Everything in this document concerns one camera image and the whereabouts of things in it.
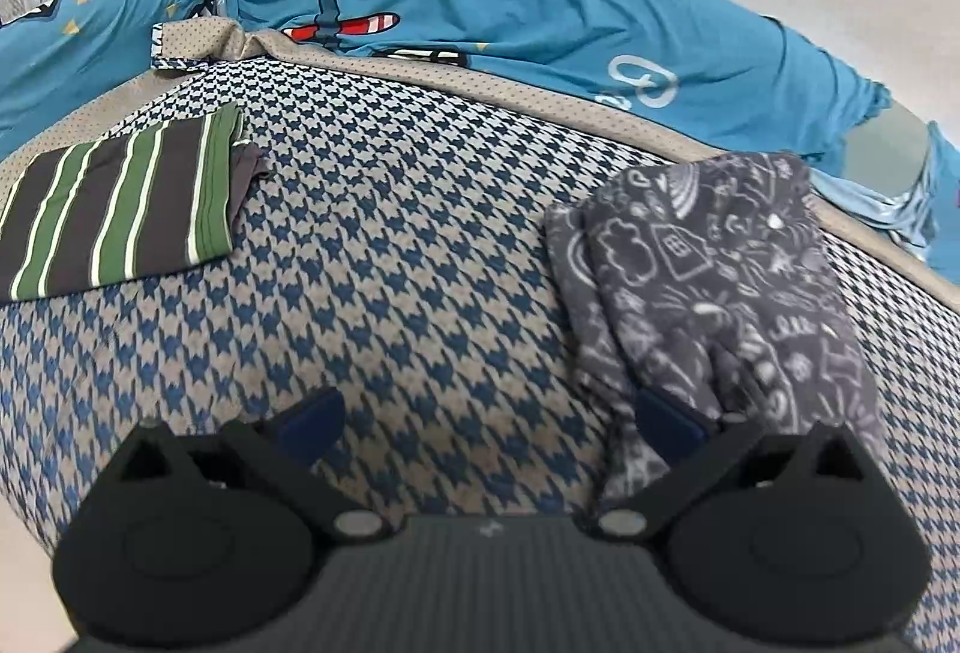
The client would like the grey doodle print fleece jacket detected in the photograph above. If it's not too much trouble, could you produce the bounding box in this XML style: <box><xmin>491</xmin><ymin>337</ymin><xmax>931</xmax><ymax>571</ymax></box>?
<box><xmin>544</xmin><ymin>150</ymin><xmax>890</xmax><ymax>511</ymax></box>

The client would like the green grey striped folded shirt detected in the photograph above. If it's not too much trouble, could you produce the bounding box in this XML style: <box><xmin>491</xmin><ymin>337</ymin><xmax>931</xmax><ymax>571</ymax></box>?
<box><xmin>0</xmin><ymin>104</ymin><xmax>267</xmax><ymax>303</ymax></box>

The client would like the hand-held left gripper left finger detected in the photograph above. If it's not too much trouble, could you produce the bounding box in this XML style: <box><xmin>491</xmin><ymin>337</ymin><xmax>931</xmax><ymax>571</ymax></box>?
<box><xmin>112</xmin><ymin>387</ymin><xmax>392</xmax><ymax>543</ymax></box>

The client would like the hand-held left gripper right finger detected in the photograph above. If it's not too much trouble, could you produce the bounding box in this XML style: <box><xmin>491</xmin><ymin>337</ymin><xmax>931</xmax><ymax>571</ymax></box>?
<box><xmin>591</xmin><ymin>389</ymin><xmax>865</xmax><ymax>543</ymax></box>

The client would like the blue aeroplane print quilt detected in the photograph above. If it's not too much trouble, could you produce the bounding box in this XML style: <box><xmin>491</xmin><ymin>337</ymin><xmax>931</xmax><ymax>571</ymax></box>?
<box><xmin>0</xmin><ymin>0</ymin><xmax>960</xmax><ymax>286</ymax></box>

